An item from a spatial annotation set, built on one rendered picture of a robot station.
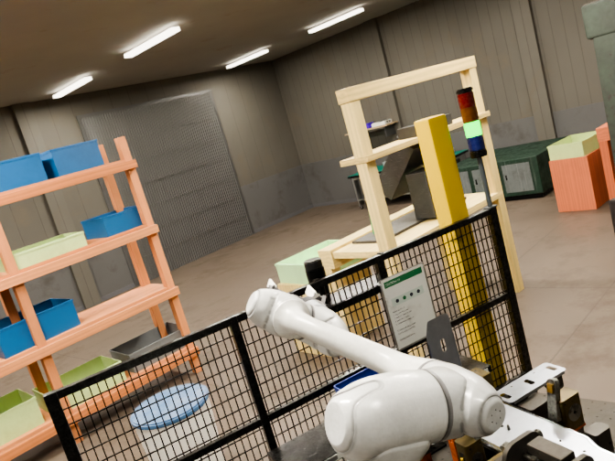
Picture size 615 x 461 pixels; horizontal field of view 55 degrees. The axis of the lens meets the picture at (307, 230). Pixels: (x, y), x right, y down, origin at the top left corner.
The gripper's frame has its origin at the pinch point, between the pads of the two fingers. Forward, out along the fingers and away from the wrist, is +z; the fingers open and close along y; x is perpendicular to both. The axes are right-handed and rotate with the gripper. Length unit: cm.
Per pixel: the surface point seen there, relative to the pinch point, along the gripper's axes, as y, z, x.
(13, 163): -110, 374, -52
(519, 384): 92, -16, -19
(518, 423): 77, -36, -23
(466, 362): 88, 9, -23
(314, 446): 25, -3, -56
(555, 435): 79, -48, -19
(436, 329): 57, -5, -6
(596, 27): 339, 272, 196
